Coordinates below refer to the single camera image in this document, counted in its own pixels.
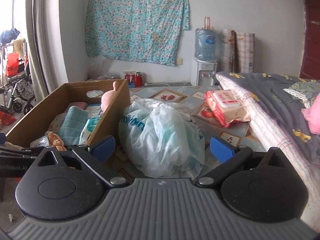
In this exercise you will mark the wall socket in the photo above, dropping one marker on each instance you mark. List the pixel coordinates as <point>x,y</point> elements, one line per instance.
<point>179,61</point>

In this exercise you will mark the yellow hanging towel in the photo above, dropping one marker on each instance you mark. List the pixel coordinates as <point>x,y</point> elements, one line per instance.
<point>19,48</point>

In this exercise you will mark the pomegranate printed floor mat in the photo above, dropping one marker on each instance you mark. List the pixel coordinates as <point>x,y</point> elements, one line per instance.
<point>175,95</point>

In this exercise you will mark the red plastic bag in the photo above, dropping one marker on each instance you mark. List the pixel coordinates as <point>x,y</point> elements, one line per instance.
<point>12,65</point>

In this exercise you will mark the teal floral wall cloth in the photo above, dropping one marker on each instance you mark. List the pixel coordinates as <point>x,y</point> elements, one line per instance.
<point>135,20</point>

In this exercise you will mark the pink bottle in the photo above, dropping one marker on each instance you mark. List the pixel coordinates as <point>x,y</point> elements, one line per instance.
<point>207,23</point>

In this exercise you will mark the cardboard box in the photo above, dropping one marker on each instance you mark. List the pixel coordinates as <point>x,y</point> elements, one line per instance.
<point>110,120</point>

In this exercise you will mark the crumpled red bag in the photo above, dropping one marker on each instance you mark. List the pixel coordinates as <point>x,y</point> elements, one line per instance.
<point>6,118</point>

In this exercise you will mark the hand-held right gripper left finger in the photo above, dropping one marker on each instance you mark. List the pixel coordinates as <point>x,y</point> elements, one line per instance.
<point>103,147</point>

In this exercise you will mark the pink pad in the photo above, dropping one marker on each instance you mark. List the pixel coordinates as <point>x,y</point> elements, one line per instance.
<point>77,105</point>

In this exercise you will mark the clear plastic bag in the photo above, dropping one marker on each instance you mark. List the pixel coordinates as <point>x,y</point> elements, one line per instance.
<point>100,70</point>

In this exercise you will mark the white water dispenser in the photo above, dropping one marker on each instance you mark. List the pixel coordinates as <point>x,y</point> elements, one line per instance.
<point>202,72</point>

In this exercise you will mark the blue hanging clothes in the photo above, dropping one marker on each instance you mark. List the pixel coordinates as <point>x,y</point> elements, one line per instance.
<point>8,35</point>

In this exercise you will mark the grey folded quilt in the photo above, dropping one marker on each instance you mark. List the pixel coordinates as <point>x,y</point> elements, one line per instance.
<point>275,110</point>

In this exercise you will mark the white plastic bag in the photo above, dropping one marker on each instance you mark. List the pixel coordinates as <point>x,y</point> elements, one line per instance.
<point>160,137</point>

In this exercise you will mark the orange plush toy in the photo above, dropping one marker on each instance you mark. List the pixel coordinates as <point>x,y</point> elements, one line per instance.
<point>56,141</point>

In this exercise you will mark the checked rolled mat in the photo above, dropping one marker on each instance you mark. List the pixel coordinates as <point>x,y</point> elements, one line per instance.
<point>246,52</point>

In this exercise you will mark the dark floral lace pillow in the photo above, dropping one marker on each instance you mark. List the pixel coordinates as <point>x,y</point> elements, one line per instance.
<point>302,91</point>

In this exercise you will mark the clear packet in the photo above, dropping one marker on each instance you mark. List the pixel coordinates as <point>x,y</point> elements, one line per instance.
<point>40,142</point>

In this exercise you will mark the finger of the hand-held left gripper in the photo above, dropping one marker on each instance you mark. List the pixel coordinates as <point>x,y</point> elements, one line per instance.
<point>2,138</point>

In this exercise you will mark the dark red door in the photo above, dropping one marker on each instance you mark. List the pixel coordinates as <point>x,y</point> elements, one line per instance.
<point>311,37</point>

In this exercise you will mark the small blue container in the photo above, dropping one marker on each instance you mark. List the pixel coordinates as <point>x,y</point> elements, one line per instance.
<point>131,85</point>

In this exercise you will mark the pink cloth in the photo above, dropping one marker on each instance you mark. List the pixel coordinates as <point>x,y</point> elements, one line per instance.
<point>312,117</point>

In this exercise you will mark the teal checked towel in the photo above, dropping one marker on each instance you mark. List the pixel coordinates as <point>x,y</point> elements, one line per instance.
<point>72,125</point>

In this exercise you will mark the red carton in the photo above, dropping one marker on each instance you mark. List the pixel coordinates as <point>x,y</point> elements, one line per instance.
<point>129,76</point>

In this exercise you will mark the grey curtain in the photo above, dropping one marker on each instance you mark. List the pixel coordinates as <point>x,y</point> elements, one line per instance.
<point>47,37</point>

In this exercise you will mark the pink plush toy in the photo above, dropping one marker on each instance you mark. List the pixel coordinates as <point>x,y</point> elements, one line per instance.
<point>108,100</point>

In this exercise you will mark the pink wet wipes pack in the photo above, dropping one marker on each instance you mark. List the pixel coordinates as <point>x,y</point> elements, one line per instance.
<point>225,105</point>

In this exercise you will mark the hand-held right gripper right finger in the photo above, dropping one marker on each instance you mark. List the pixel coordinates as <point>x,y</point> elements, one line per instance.
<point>222,150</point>

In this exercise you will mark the black stroller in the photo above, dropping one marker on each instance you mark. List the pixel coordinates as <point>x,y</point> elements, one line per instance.
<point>20,92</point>

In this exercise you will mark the white teal cotton swab packet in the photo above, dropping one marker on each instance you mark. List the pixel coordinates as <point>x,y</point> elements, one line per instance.
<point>90,130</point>

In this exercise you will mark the red bottle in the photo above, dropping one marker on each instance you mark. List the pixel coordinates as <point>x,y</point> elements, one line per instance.
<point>138,79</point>

